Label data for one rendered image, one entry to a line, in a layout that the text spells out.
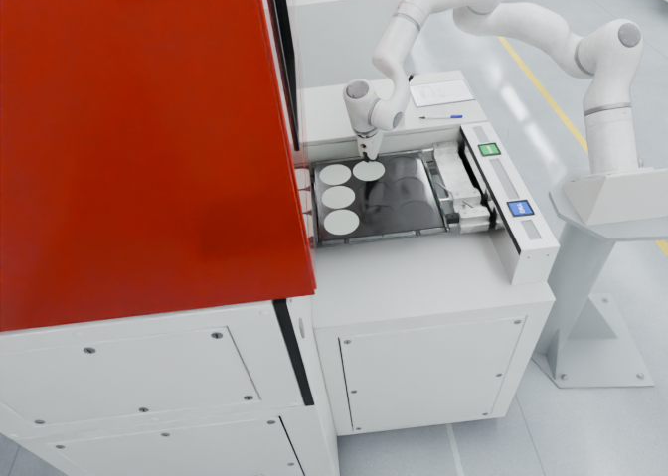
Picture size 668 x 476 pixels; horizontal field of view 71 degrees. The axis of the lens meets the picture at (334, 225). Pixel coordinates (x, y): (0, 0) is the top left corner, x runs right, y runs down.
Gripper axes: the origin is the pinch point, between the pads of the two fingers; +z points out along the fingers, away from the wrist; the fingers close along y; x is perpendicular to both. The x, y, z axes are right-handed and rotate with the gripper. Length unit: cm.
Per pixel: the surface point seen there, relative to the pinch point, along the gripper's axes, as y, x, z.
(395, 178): -6.9, -9.1, -0.3
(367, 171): -5.9, 0.3, 0.2
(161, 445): -97, 25, -11
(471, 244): -22.5, -35.7, 2.6
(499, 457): -74, -60, 71
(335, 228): -30.7, 1.2, -8.9
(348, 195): -17.5, 2.3, -4.1
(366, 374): -64, -14, 17
